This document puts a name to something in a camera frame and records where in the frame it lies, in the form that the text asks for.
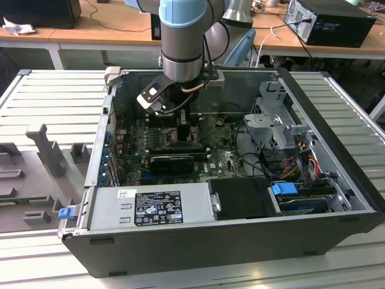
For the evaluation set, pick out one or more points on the black desktop computer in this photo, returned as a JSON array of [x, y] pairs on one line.
[[340, 30]]

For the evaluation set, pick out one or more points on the hard disk drive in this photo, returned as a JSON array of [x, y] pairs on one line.
[[303, 206]]

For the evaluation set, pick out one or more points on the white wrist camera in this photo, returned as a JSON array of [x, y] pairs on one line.
[[149, 103]]

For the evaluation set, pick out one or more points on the silver power supply unit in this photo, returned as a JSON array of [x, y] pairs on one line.
[[105, 207]]

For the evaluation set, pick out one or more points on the green motherboard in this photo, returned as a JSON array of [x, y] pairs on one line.
[[224, 164]]

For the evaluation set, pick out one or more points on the black graphics card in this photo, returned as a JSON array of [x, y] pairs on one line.
[[171, 165]]

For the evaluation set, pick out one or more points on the blue plastic latch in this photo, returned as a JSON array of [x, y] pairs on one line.
[[66, 213]]

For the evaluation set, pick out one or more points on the wooden desk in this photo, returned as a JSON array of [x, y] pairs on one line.
[[75, 34]]

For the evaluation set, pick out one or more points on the large black box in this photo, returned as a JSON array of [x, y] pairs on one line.
[[39, 13]]

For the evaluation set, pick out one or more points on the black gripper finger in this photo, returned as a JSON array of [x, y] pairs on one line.
[[183, 126]]

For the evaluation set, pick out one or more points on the CPU socket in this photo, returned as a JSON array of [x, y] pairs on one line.
[[171, 139]]

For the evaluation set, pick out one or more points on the black PC case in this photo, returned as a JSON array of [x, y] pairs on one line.
[[210, 253]]

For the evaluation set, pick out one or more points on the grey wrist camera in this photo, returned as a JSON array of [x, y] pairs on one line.
[[216, 79]]

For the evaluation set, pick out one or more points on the grey parts rack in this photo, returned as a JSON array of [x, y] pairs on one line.
[[36, 168]]

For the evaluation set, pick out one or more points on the small black box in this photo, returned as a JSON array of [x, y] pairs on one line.
[[155, 28]]

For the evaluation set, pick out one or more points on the pale blue chair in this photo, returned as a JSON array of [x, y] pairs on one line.
[[243, 48]]

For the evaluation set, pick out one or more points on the silver metal drive cage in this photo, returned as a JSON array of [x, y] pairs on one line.
[[261, 123]]

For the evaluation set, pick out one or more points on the black plastic bay cover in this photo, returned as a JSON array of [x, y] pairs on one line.
[[240, 198]]

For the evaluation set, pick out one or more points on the blue disk carrier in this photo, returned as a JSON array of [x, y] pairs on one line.
[[284, 190]]

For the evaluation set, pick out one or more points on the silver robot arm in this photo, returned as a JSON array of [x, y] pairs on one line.
[[180, 45]]

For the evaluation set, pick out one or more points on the black RAM slot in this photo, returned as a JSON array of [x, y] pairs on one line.
[[177, 150], [177, 146]]

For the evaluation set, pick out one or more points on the round coin battery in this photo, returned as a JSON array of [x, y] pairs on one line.
[[220, 121]]

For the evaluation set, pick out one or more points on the crumpled white paper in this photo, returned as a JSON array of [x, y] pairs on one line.
[[18, 28]]

